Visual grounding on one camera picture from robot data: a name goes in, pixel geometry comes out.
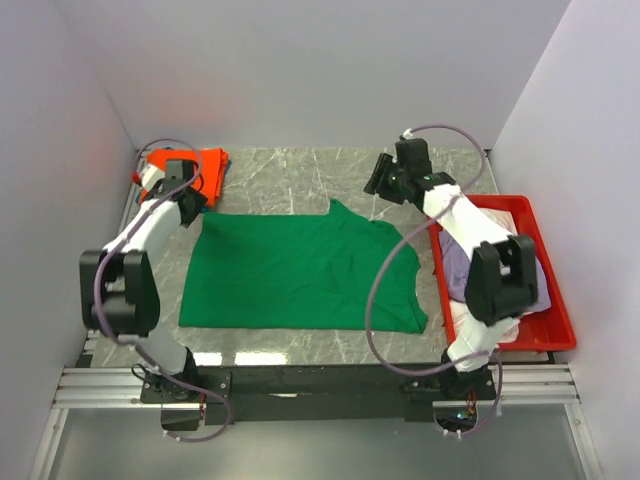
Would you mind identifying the orange t shirt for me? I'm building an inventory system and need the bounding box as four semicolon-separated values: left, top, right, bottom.
136;148;230;211

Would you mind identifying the green t shirt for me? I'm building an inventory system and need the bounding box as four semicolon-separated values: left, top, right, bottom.
178;199;428;334

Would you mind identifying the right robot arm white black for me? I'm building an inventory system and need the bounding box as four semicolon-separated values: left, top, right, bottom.
364;138;538;399

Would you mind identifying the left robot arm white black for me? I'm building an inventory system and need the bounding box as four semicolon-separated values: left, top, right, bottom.
79;150;206;402

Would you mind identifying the lavender t shirt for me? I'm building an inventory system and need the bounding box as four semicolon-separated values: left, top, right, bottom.
438;231;552;313

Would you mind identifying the pale pink t shirt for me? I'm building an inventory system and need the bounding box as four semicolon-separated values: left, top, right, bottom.
443;208;518;335

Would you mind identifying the red plastic bin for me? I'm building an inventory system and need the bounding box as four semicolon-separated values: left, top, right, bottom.
428;195;576;352

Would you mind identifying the black base beam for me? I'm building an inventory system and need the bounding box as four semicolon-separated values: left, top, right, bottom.
131;363;497;431

